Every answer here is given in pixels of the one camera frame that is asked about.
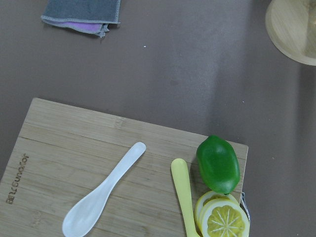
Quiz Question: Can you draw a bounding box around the yellow plastic knife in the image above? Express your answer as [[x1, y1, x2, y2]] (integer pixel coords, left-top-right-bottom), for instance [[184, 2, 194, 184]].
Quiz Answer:
[[171, 158, 199, 237]]

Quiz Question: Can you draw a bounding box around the front lemon slice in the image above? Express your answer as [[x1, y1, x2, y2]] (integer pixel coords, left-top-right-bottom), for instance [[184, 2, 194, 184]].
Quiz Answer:
[[199, 198, 250, 237]]

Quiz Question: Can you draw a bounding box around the lemon slice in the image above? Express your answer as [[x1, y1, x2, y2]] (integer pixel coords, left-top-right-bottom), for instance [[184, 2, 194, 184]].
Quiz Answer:
[[194, 191, 239, 227], [199, 198, 250, 237]]

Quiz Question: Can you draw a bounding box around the back lemon slice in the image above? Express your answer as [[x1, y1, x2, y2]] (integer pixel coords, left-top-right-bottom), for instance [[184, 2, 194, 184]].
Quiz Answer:
[[194, 191, 239, 227]]

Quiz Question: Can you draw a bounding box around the white ceramic spoon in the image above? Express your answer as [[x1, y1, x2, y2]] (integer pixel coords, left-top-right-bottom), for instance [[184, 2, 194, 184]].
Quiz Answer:
[[62, 142, 146, 237]]

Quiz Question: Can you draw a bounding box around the round wooden stand base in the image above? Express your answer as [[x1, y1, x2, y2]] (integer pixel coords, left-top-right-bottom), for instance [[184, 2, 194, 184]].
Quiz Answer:
[[265, 0, 316, 66]]

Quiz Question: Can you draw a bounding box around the bamboo cutting board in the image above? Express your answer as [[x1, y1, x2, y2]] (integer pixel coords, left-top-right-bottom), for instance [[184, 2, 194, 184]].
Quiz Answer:
[[0, 97, 249, 237]]

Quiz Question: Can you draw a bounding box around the green lime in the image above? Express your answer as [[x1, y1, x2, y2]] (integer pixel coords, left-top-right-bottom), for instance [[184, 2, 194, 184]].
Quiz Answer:
[[196, 135, 240, 194]]

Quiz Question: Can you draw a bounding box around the grey and purple folded cloth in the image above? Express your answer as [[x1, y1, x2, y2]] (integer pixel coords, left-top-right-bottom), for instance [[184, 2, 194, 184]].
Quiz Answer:
[[41, 0, 121, 38]]

